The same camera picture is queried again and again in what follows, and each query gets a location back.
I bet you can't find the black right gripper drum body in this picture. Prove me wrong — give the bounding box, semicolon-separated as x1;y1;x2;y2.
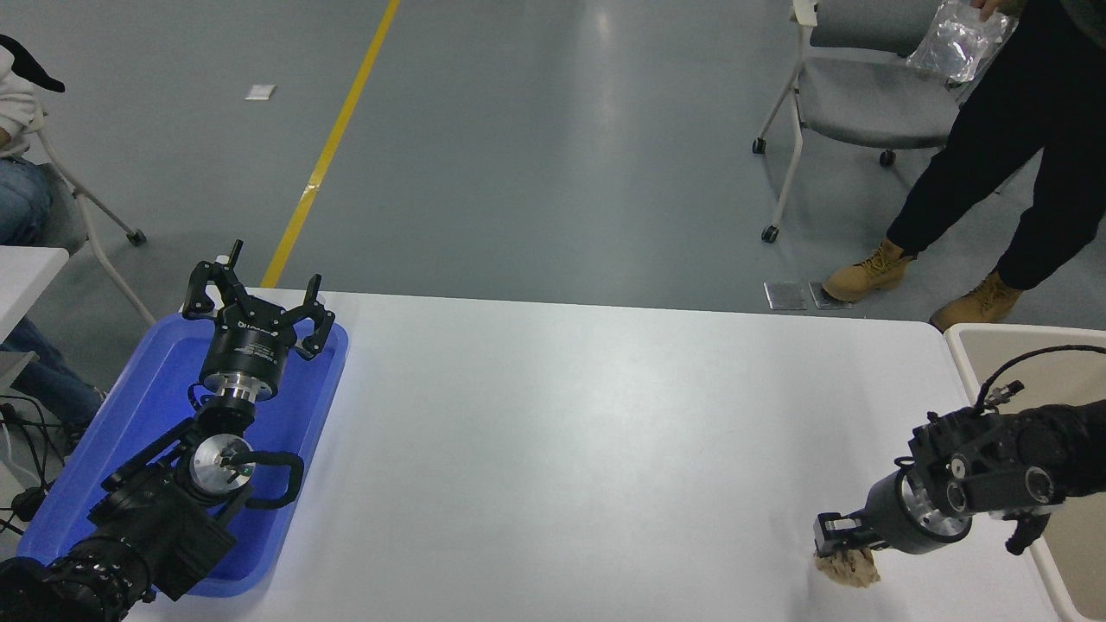
864;471;970;557

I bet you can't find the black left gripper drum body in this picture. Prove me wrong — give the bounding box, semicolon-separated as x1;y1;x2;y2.
200;311;293;386

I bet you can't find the tan paper ball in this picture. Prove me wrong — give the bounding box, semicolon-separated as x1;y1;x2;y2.
814;544;882;590

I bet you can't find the clear plastic bag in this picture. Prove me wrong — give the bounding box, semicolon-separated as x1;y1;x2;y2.
906;0;1019;86

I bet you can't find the blue plastic tray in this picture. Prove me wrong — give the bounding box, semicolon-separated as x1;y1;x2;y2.
16;311;350;599

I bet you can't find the white-framed chair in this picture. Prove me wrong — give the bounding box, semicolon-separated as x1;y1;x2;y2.
24;104;158;327

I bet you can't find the small white side table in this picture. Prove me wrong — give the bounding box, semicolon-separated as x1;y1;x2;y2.
0;245;70;394

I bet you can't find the person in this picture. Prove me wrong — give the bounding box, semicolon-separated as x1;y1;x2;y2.
823;0;1106;333
0;35;109;433

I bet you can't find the large pale bin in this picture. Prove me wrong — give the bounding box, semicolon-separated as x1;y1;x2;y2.
944;323;1106;622

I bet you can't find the black power plug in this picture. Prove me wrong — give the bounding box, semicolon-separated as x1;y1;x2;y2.
10;486;49;523

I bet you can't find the grey office chair on castors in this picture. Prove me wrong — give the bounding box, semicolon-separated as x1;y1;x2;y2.
752;0;995;244

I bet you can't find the black cable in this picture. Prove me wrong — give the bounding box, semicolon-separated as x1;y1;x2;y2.
0;396;72;486

